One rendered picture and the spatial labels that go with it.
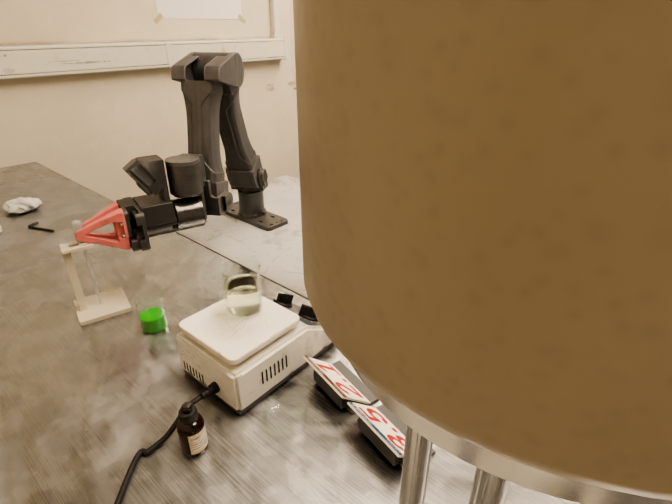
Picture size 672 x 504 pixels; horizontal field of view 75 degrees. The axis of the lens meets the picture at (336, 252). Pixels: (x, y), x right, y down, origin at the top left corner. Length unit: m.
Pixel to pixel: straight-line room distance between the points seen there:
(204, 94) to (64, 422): 0.56
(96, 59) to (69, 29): 0.12
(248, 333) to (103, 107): 1.54
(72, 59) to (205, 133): 1.11
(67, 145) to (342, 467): 1.67
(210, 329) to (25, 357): 0.31
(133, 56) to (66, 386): 1.49
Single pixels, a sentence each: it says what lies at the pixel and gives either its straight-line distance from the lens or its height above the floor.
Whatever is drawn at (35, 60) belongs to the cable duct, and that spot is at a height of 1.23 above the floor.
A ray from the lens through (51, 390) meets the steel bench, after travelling 0.73.
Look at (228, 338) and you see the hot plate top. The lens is 0.58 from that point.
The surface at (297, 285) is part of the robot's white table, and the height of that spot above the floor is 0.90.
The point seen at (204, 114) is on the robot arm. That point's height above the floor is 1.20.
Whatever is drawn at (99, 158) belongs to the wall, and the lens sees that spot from 2.03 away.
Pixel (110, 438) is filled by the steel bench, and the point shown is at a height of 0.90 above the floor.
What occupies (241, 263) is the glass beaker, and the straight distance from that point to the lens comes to 0.62.
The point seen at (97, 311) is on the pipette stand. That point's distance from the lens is 0.85.
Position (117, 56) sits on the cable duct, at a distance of 1.98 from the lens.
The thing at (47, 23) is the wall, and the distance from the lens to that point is 1.95.
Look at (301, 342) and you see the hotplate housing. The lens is 0.62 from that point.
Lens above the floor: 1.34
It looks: 27 degrees down
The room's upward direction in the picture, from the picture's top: straight up
